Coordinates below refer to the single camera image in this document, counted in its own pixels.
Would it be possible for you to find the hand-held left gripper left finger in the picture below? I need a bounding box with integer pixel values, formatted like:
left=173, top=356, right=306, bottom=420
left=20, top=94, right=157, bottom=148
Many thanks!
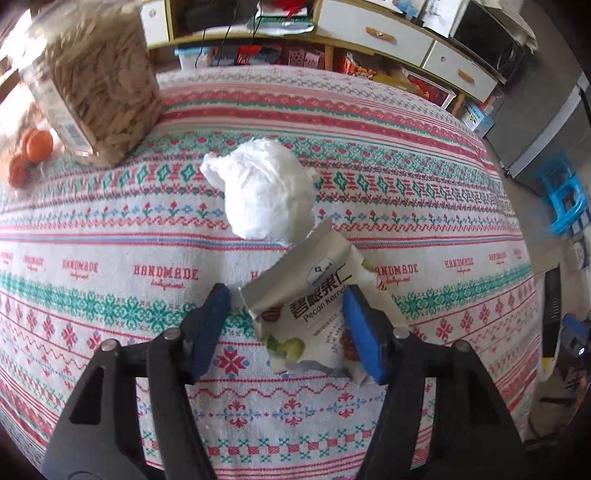
left=39, top=282, right=232, bottom=480

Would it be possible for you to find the clear plastic snack jar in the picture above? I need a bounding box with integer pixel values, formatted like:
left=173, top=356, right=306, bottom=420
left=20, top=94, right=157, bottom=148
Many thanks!
left=18, top=0, right=166, bottom=168

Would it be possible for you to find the yellow cardboard box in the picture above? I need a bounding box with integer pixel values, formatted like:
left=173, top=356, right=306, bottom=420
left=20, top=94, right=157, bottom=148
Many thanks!
left=339, top=51, right=416, bottom=89

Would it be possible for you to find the white snack packet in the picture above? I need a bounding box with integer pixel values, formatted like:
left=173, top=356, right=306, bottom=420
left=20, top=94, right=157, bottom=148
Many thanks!
left=238, top=217, right=407, bottom=386

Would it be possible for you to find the wooden TV cabinet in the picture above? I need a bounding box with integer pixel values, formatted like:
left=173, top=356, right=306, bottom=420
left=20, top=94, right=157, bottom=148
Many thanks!
left=139, top=0, right=539, bottom=112

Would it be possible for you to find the printed tablecloth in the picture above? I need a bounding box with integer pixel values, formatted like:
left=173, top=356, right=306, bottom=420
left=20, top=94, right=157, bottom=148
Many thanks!
left=0, top=65, right=543, bottom=480

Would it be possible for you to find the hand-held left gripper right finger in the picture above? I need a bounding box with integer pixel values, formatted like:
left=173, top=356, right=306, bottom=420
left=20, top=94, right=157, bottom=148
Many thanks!
left=342, top=284, right=532, bottom=480

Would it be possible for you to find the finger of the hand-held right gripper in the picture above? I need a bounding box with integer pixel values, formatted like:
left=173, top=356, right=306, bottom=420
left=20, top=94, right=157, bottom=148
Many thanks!
left=561, top=313, right=591, bottom=358

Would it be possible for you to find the blue plastic stool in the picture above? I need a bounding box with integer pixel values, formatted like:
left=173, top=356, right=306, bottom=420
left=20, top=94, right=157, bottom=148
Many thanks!
left=531, top=152, right=589, bottom=236

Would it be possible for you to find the red printed storage box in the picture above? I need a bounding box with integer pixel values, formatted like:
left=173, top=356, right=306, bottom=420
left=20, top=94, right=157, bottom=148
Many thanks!
left=402, top=69, right=457, bottom=110

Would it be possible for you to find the blue and white carton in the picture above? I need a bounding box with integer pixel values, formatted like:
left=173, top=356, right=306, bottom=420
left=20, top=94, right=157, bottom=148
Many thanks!
left=462, top=102, right=496, bottom=139

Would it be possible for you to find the crumpled white tissue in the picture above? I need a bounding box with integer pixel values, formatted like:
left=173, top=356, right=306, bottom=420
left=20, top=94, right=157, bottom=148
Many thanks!
left=199, top=137, right=320, bottom=245

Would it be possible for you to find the red patterned box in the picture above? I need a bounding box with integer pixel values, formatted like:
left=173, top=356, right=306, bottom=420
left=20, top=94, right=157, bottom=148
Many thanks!
left=286, top=48, right=326, bottom=71

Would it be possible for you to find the white drawer with round hole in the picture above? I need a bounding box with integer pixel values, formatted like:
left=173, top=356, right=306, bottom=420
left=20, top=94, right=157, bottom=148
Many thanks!
left=422, top=41, right=499, bottom=103

